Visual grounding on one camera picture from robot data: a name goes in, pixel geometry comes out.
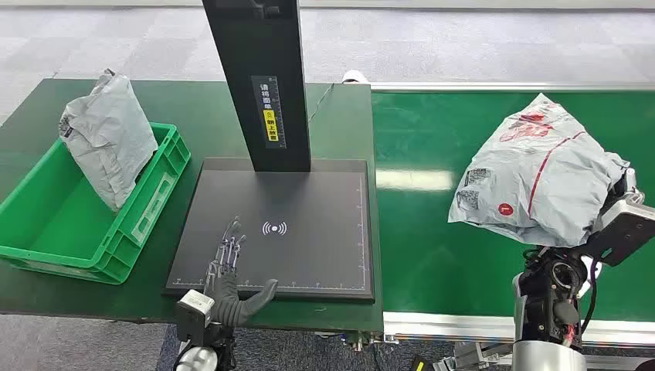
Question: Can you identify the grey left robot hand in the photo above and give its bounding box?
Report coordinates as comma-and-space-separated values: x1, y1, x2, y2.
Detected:
204, 216, 279, 328

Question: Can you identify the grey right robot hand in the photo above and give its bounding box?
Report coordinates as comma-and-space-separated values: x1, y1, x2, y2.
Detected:
610, 167, 646, 207

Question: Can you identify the grey mailer bag red print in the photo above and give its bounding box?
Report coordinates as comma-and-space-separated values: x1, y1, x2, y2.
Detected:
447, 93, 631, 249

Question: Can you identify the black inbound scanner machine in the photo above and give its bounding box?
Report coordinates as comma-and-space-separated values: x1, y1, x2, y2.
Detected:
162, 0, 375, 302

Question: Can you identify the green conveyor belt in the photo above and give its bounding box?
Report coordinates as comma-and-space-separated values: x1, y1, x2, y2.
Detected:
372, 90, 655, 324

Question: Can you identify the metal connector under table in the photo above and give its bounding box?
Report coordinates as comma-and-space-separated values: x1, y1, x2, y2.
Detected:
334, 332, 385, 354

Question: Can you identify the green plastic crate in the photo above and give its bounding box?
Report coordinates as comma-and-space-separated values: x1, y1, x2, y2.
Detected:
0, 121, 192, 286

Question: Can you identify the dark green table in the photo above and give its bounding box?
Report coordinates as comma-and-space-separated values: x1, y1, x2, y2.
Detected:
0, 78, 385, 334

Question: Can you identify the black yellow column label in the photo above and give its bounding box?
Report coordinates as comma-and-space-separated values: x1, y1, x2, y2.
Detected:
250, 75, 287, 150

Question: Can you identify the crumpled grey mailer bag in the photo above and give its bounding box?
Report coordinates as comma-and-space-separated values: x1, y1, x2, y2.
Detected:
58, 68, 159, 213

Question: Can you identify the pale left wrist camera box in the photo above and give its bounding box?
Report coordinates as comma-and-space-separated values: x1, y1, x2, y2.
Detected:
175, 289, 216, 345

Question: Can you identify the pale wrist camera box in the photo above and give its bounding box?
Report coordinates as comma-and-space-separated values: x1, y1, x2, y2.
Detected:
582, 198, 655, 268
175, 289, 216, 345

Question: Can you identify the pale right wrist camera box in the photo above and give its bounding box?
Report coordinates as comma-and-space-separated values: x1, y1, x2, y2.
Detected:
582, 198, 655, 268

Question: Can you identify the thin black cable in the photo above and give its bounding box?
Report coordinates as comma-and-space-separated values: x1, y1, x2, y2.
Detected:
307, 83, 336, 124

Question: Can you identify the aluminium conveyor frame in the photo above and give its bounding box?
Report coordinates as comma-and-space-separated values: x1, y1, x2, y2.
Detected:
369, 80, 655, 350

